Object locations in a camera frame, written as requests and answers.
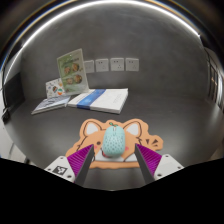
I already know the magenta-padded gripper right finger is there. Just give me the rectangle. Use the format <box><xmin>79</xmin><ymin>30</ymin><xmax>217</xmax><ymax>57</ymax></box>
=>
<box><xmin>134</xmin><ymin>143</ymin><xmax>185</xmax><ymax>185</ymax></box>

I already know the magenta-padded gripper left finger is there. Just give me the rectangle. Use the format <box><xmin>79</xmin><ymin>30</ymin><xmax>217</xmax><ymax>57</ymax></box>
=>
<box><xmin>44</xmin><ymin>143</ymin><xmax>96</xmax><ymax>187</ymax></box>

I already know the mint green perforated computer mouse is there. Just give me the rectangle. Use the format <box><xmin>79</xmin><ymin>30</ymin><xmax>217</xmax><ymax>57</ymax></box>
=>
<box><xmin>101</xmin><ymin>125</ymin><xmax>126</xmax><ymax>159</ymax></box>

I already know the orange fox-shaped mouse pad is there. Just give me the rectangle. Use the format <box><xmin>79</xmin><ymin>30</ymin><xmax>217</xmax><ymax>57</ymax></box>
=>
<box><xmin>65</xmin><ymin>118</ymin><xmax>164</xmax><ymax>170</ymax></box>

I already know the grey flat booklet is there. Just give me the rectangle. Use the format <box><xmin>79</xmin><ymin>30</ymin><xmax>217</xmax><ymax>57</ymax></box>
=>
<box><xmin>31</xmin><ymin>95</ymin><xmax>72</xmax><ymax>115</ymax></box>

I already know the white book with blue stripe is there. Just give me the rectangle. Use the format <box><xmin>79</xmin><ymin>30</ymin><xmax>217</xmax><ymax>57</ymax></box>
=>
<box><xmin>67</xmin><ymin>87</ymin><xmax>129</xmax><ymax>115</ymax></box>

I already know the small white colourful card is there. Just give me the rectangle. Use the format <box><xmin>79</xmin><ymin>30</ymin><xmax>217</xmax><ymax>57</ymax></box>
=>
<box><xmin>45</xmin><ymin>77</ymin><xmax>66</xmax><ymax>99</ymax></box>

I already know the green standing picture card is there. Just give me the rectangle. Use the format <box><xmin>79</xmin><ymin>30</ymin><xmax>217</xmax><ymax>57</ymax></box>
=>
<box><xmin>56</xmin><ymin>48</ymin><xmax>90</xmax><ymax>96</ymax></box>

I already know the black monitor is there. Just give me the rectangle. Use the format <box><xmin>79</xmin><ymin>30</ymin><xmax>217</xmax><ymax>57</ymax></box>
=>
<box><xmin>3</xmin><ymin>71</ymin><xmax>26</xmax><ymax>114</ymax></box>

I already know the long white ceiling light strip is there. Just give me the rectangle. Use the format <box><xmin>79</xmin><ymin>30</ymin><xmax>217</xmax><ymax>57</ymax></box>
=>
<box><xmin>3</xmin><ymin>0</ymin><xmax>201</xmax><ymax>73</ymax></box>

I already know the window with dark frame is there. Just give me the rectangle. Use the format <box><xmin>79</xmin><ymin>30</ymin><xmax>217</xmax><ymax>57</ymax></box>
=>
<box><xmin>203</xmin><ymin>48</ymin><xmax>224</xmax><ymax>112</ymax></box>

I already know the row of white wall sockets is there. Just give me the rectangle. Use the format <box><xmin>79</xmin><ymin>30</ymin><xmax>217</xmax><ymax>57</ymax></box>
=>
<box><xmin>83</xmin><ymin>57</ymin><xmax>140</xmax><ymax>74</ymax></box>

